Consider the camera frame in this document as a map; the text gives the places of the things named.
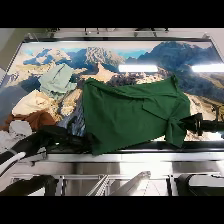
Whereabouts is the brown garment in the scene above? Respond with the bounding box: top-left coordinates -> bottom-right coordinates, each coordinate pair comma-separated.
0,110 -> 58,132

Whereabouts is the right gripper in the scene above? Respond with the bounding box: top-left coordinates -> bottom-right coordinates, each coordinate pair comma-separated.
180,112 -> 204,137

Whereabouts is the green T-shirt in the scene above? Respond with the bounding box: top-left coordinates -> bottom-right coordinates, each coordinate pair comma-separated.
81,74 -> 192,157

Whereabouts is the pale green garment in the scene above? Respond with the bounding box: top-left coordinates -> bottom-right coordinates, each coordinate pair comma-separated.
37,63 -> 79,100

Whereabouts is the cream garment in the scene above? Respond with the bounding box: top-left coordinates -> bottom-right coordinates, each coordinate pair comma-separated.
11,89 -> 63,118

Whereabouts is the light grey garment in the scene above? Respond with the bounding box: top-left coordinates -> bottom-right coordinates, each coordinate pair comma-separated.
0,119 -> 35,155

